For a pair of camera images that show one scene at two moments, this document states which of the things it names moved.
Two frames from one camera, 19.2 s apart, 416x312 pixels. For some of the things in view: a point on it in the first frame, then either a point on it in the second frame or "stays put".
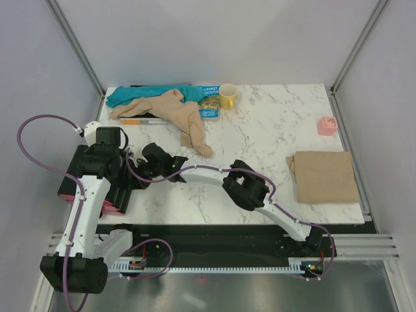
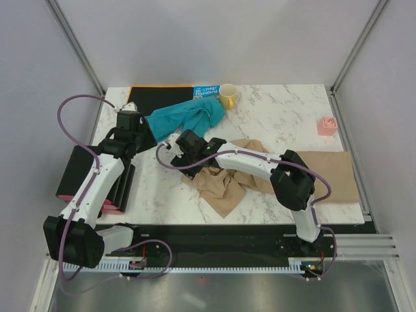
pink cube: (326, 125) stays put
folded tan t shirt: (326, 177) stays put
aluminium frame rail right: (330, 90) stays put
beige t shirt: (185, 115) → (223, 187)
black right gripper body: (143, 170) → (184, 160)
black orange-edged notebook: (149, 119) → (149, 97)
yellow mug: (227, 96) stays put
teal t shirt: (117, 95) → (197, 116)
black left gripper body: (90, 151) → (144, 139)
